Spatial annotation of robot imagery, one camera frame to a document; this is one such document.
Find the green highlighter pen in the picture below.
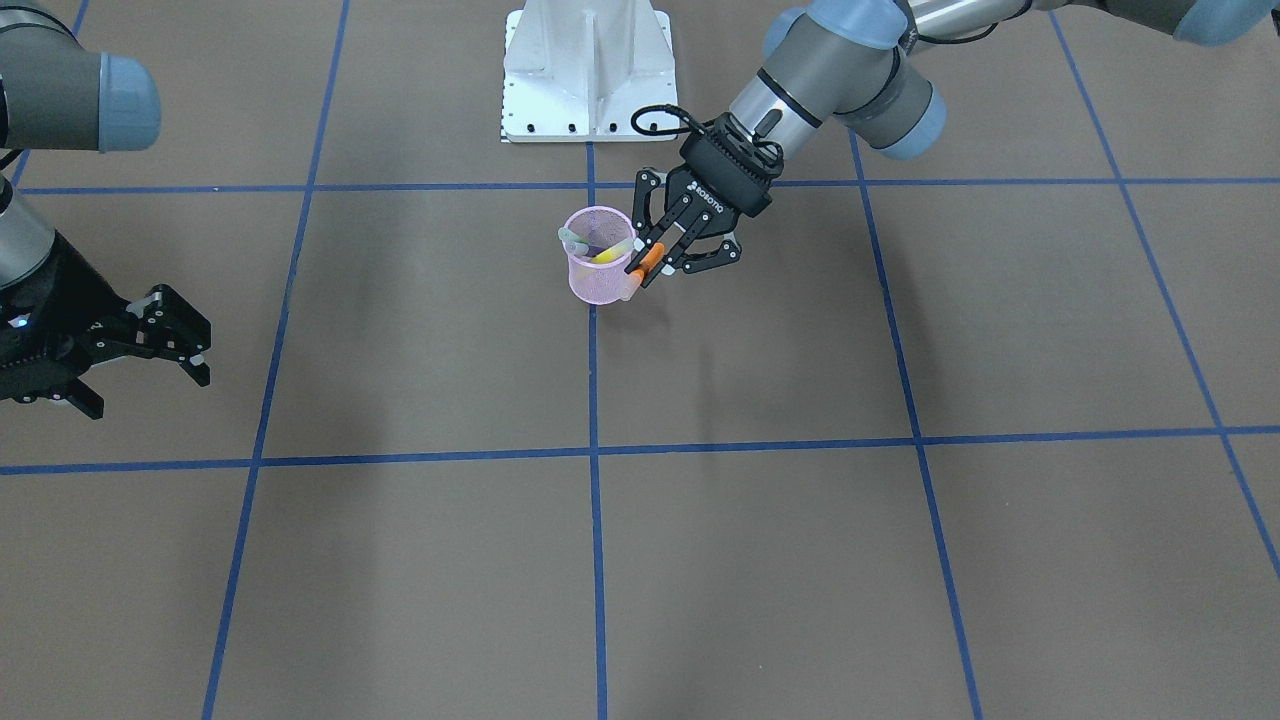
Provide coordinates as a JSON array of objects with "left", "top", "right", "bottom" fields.
[{"left": 557, "top": 225, "right": 590, "bottom": 258}]

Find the white camera pedestal column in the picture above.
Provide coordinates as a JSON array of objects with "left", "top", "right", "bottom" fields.
[{"left": 500, "top": 1, "right": 678, "bottom": 143}]

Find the yellow highlighter pen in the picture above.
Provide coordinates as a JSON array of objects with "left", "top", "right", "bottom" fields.
[{"left": 589, "top": 240, "right": 635, "bottom": 266}]

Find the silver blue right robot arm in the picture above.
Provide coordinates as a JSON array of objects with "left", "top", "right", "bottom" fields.
[{"left": 1, "top": 1, "right": 212, "bottom": 420}]

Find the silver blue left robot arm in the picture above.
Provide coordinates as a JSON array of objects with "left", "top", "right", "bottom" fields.
[{"left": 626, "top": 1, "right": 1059, "bottom": 291}]

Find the pink mesh pen holder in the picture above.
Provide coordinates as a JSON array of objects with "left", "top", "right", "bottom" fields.
[{"left": 559, "top": 206, "right": 639, "bottom": 306}]

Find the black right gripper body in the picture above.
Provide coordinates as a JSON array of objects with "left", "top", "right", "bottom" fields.
[{"left": 1, "top": 234, "right": 128, "bottom": 404}]

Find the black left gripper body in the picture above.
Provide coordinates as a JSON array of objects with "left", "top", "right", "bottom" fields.
[{"left": 678, "top": 111, "right": 783, "bottom": 218}]

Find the orange highlighter pen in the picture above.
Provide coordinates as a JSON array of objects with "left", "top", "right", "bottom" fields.
[{"left": 620, "top": 242, "right": 666, "bottom": 301}]

